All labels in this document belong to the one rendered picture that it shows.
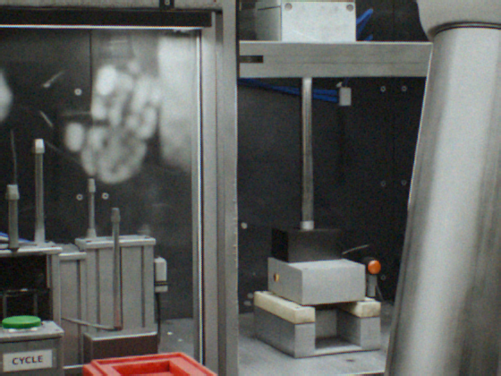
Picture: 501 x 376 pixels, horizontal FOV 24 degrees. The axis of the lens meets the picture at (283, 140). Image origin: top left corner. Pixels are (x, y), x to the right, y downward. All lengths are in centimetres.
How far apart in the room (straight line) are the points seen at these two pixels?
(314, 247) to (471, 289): 76
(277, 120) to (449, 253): 100
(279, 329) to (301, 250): 12
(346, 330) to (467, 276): 77
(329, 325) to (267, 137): 36
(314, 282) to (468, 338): 70
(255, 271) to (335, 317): 25
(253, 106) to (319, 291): 40
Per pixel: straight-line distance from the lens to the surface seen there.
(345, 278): 167
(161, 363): 141
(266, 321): 173
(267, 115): 194
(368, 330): 168
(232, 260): 147
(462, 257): 97
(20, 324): 128
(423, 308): 97
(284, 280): 170
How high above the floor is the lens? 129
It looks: 3 degrees down
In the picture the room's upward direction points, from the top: straight up
